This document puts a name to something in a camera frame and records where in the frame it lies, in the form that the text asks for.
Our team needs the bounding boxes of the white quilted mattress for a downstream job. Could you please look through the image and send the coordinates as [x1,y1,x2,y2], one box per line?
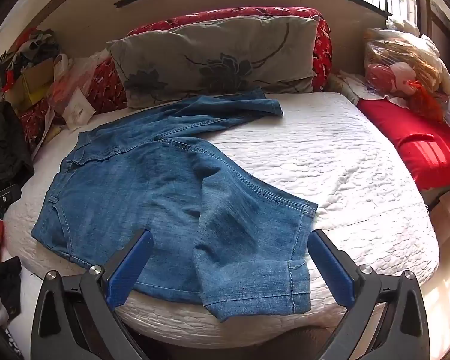
[3,92,440,349]

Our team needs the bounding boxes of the plain red pillow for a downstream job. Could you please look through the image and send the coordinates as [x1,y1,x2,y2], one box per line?
[356,97,450,191]

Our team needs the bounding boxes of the clear plastic bag of clothes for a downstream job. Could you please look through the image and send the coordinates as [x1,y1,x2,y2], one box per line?
[363,28,450,121]

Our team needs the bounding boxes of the blue denim pants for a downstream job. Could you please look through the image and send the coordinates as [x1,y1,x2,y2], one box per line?
[31,87,319,322]

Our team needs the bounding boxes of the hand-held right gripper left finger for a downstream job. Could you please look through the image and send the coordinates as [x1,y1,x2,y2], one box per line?
[30,228,154,360]

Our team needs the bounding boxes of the red floral pillow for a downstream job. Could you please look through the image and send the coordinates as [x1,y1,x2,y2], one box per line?
[83,6,333,112]

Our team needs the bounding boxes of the pile of clothes and boxes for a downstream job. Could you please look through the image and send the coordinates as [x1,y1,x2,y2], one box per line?
[0,28,66,113]

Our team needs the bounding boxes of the red floral cloth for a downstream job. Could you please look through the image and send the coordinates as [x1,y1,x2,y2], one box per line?
[19,99,52,154]

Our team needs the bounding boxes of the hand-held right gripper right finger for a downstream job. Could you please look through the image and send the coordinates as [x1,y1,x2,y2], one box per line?
[307,229,432,360]

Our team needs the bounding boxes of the grey floral pillow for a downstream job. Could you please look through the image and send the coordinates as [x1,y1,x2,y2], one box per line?
[106,15,320,109]

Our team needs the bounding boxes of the white paper packet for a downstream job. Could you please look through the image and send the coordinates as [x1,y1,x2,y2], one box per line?
[62,88,97,129]

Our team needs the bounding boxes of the black cloth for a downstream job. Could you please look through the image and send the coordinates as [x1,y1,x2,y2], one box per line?
[0,101,35,193]

